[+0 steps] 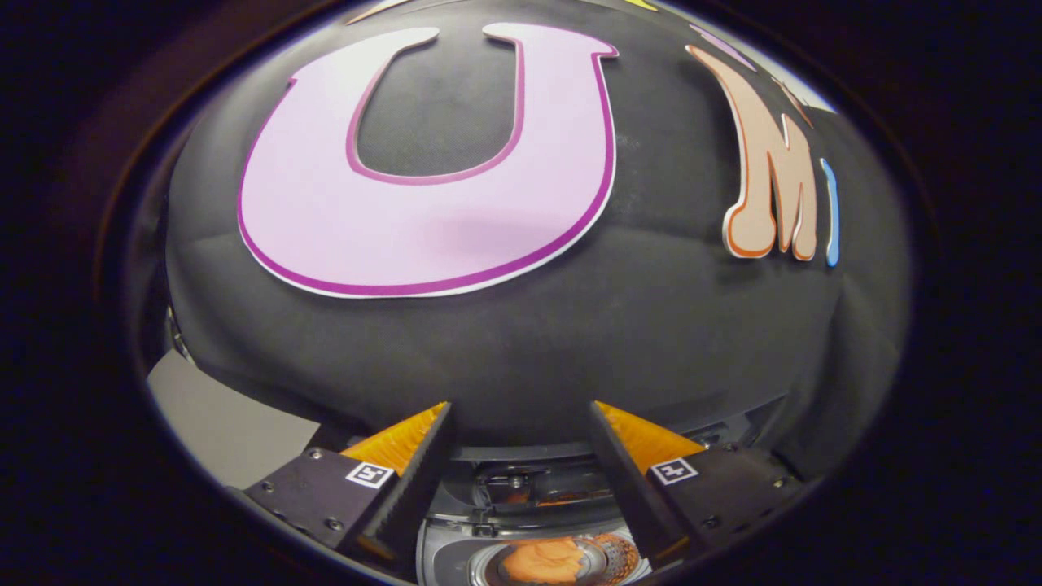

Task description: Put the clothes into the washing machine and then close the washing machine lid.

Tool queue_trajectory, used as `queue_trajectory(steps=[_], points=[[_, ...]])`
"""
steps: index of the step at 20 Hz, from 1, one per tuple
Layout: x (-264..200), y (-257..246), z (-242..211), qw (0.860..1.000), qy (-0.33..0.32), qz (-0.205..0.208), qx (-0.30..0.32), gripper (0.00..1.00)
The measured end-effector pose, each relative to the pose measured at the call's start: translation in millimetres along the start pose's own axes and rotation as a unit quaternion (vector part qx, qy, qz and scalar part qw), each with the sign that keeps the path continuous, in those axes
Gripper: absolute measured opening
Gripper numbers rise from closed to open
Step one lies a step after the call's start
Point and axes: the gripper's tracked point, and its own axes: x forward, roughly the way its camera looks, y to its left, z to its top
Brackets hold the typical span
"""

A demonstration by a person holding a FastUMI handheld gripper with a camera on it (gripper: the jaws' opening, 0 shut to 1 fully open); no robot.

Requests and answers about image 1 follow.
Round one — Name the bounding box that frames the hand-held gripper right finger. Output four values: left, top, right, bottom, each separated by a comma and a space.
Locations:
588, 400, 803, 568

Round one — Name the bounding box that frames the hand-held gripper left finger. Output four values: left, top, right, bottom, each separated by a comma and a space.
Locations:
244, 401, 455, 575

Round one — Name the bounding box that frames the orange polo shirt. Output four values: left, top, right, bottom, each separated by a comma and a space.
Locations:
498, 537, 587, 585

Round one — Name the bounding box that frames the beige cabinet with dark sides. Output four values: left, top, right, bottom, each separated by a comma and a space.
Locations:
147, 350, 322, 489

